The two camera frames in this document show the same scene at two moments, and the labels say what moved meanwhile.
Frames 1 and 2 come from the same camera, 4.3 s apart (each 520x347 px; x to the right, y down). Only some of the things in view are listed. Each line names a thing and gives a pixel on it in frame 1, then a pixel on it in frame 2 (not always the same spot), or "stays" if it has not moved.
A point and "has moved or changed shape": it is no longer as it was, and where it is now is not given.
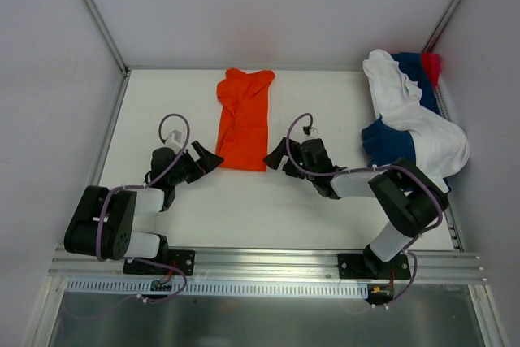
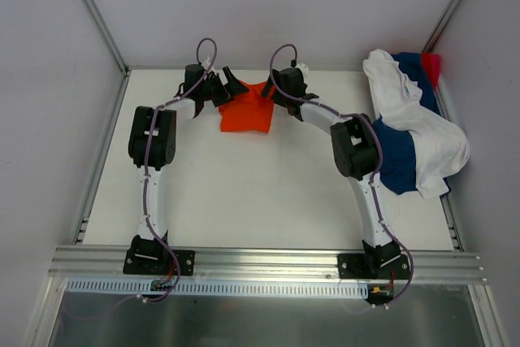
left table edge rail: x=114 y=116 stays
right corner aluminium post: x=453 y=4 stays
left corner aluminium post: x=95 y=14 stays
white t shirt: x=441 y=145 stays
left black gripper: x=195 y=165 -> x=221 y=89
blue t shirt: x=385 y=145 stays
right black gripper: x=292 y=161 -> x=277 y=93
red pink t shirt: x=431 y=62 stays
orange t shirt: x=243 y=134 has moved or changed shape
